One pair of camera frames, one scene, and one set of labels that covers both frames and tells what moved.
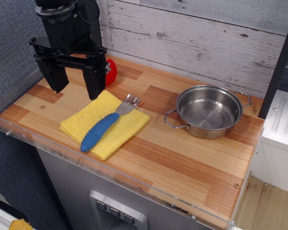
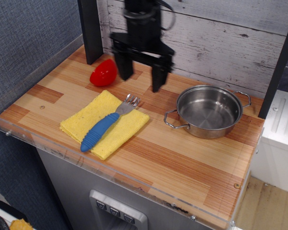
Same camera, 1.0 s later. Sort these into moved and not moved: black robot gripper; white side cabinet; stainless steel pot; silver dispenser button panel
Moved: black robot gripper
Not moved: stainless steel pot; white side cabinet; silver dispenser button panel
